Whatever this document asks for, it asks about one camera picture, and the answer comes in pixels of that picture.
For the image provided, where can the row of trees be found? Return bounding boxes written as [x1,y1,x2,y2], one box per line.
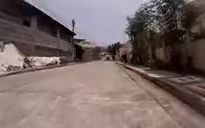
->
[124,0,205,66]

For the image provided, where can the raised concrete pavement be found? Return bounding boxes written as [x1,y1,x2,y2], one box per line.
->
[115,60,205,122]

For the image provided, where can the grey concrete road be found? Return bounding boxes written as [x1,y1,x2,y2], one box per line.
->
[0,59,205,128]

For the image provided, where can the grey concrete building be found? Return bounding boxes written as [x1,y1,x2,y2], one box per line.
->
[0,0,77,63]

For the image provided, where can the white rubble heap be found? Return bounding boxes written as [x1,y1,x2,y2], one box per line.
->
[0,40,62,76]

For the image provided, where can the distant low buildings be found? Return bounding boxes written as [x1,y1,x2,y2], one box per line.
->
[73,37,108,63]

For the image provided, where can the pole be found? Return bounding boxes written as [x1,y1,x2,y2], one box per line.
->
[71,18,77,58]

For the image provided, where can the pale boundary wall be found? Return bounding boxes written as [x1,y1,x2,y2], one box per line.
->
[131,31,205,76]

